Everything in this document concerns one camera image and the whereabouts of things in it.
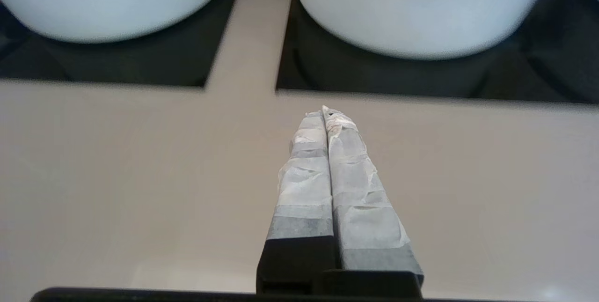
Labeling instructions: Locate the black glass cooktop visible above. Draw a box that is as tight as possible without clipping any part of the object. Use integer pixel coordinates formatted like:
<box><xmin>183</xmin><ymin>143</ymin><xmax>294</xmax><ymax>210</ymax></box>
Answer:
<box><xmin>275</xmin><ymin>0</ymin><xmax>599</xmax><ymax>104</ymax></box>
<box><xmin>0</xmin><ymin>0</ymin><xmax>248</xmax><ymax>88</ymax></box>

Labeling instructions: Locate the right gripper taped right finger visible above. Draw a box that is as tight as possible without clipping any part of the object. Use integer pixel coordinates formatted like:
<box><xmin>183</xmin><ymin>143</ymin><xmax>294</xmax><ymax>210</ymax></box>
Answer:
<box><xmin>322</xmin><ymin>105</ymin><xmax>424</xmax><ymax>293</ymax></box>

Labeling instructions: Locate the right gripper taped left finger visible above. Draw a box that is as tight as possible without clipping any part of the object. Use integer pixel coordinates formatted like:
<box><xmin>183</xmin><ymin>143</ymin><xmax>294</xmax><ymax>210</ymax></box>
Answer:
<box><xmin>256</xmin><ymin>110</ymin><xmax>337</xmax><ymax>295</ymax></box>

